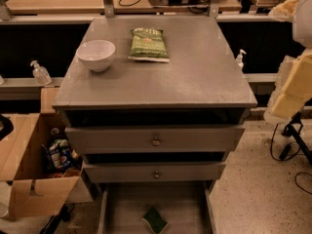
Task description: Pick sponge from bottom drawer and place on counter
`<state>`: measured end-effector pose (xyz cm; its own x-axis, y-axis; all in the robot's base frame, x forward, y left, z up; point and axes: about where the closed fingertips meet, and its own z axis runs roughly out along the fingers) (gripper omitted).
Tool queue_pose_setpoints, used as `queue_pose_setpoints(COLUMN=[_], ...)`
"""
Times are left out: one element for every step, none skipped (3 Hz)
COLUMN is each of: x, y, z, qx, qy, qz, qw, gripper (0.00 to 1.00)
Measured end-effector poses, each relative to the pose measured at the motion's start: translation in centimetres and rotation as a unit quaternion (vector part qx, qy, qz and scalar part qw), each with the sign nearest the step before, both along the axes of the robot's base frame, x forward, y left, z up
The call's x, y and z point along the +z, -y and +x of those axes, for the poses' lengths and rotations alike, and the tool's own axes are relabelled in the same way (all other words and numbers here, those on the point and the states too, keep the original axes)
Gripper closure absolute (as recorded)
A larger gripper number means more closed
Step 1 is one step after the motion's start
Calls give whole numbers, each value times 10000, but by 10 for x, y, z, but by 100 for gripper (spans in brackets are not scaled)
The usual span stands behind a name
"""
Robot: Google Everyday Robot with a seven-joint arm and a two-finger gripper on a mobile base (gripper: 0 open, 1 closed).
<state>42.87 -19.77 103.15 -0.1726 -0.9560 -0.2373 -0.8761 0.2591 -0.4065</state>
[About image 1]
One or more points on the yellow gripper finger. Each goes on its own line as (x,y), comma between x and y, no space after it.
(285,11)
(297,89)

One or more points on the green yellow sponge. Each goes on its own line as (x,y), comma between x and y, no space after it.
(155,221)

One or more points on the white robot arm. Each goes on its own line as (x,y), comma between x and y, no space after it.
(302,34)

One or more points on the grey middle drawer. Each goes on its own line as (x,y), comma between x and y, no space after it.
(148,172)

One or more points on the grey drawer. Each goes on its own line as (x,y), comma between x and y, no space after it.
(184,205)
(98,140)
(148,172)

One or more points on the grey bottom drawer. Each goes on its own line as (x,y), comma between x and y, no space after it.
(184,205)

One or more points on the grey top drawer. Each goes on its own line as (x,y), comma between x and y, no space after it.
(98,140)

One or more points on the black tripod stand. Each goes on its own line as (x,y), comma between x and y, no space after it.
(293,129)

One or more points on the white pump bottle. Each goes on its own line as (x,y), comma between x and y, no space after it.
(239,58)

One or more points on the green chip bag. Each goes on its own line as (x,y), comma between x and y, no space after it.
(148,44)

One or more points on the white bowl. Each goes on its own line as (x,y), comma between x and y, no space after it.
(97,55)

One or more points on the blue soda can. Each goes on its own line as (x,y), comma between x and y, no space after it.
(66,158)

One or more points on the snack packet in box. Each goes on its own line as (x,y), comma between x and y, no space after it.
(54,152)

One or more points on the clear sanitizer pump bottle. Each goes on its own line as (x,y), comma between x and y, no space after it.
(40,73)

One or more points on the brown cardboard box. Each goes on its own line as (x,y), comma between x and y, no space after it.
(27,188)

